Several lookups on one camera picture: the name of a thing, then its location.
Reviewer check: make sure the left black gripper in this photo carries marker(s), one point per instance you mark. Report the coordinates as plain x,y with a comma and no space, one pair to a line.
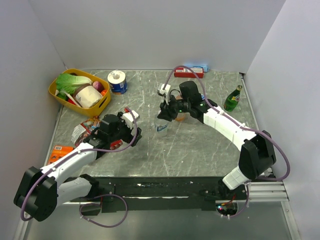
129,138

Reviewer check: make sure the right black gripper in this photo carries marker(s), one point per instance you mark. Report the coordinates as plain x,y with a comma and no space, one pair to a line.
166,112

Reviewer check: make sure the orange juice bottle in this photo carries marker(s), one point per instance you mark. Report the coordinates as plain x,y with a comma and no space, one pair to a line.
182,115

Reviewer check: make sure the crushed clear plastic bottle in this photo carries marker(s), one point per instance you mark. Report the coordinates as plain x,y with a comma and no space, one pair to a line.
161,127

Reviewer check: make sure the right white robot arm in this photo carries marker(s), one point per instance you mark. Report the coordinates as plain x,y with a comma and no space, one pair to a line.
256,151

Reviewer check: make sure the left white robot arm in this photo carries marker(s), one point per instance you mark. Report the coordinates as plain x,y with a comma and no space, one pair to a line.
42,190

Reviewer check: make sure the green glass bottle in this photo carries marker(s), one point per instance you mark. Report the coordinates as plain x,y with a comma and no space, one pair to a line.
232,99

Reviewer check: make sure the red rectangular box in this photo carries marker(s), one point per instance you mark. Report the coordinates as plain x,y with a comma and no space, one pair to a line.
183,72

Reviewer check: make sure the yellow plastic basket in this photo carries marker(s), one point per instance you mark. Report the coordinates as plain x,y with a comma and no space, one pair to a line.
68,101

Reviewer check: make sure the light blue box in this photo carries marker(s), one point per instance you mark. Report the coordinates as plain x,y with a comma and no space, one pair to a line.
205,67

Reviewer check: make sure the red snack bag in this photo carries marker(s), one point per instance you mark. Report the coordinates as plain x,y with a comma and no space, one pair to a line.
82,130

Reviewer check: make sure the blue wrapped toilet paper roll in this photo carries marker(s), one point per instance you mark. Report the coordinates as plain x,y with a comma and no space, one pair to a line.
117,82

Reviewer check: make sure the brown and cream jar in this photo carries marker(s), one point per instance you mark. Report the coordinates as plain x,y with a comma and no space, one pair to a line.
87,96

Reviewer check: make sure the purple onion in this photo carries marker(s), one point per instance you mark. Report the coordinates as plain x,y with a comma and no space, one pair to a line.
98,86

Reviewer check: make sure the orange packet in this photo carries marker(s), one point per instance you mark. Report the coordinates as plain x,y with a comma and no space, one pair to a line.
58,152

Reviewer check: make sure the green lettuce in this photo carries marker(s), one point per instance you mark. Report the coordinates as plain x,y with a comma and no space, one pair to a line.
70,83

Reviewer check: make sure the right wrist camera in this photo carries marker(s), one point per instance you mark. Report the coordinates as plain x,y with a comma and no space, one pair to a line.
164,91

